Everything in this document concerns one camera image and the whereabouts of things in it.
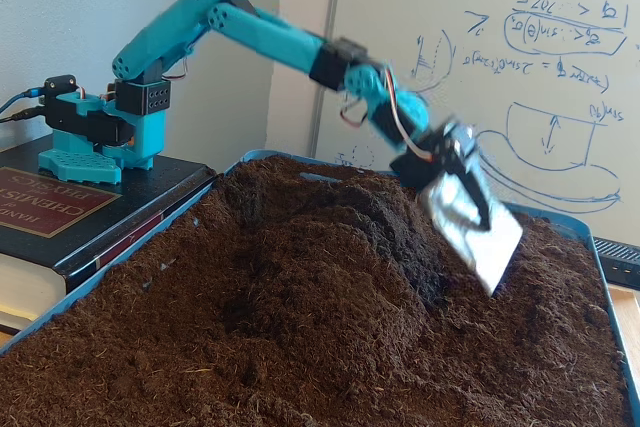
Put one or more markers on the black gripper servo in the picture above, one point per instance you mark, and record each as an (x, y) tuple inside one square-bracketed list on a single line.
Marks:
[(448, 153)]

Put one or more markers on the brown soil heap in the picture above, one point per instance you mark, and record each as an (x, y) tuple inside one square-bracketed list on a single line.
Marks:
[(300, 337)]

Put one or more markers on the teal robot arm with base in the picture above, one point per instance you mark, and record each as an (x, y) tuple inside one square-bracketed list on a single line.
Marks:
[(170, 32)]

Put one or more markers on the blue plastic tray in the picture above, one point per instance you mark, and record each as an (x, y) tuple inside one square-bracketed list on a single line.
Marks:
[(575, 224)]

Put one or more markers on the whiteboard with blue sketches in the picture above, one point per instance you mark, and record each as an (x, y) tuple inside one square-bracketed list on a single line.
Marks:
[(525, 97)]

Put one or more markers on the perforated black electronics box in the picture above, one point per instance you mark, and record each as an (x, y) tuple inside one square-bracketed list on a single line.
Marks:
[(620, 262)]

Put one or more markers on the black chemistry physics handbook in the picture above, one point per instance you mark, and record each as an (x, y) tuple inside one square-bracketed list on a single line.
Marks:
[(165, 187)]

